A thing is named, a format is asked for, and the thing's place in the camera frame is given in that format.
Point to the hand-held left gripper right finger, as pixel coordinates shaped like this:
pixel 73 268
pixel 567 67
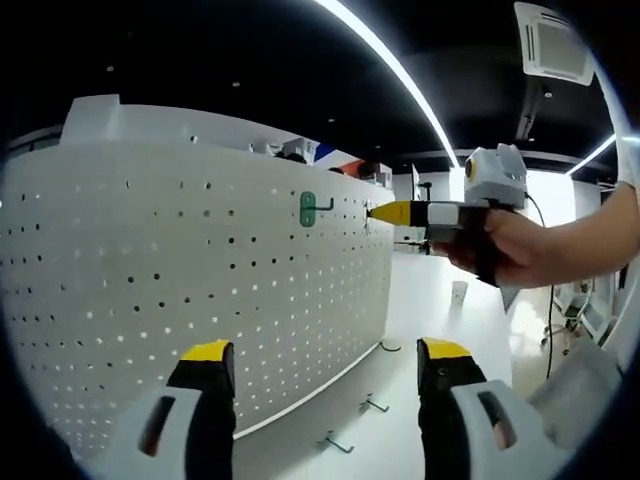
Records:
pixel 450 415

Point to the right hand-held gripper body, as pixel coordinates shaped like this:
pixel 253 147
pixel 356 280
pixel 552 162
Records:
pixel 495 180

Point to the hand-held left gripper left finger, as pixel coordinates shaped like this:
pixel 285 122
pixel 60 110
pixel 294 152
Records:
pixel 210 415

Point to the white pegboard mounting plate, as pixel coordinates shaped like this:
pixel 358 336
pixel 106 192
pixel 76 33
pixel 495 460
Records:
pixel 200 280

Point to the person's right hand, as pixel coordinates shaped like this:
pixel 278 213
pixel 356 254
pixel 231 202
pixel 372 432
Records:
pixel 505 255

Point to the black tripod stand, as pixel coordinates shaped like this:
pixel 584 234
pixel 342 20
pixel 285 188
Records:
pixel 426 186

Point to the white paper cup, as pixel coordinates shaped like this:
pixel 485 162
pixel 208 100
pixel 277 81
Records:
pixel 460 294

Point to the round white board foot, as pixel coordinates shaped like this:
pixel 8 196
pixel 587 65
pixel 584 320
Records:
pixel 391 349

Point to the short ceiling light strip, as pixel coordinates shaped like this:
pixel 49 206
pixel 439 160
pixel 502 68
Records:
pixel 595 152

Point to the grey office chair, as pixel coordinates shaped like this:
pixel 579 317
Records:
pixel 575 390

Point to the red white blue banner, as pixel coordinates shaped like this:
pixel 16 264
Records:
pixel 324 149

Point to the person's torso in light shirt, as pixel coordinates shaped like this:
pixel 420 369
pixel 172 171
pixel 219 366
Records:
pixel 627 150

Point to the long ceiling light strip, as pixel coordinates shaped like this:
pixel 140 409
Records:
pixel 402 70

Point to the ceiling air conditioner vent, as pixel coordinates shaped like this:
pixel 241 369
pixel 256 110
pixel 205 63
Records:
pixel 555 45

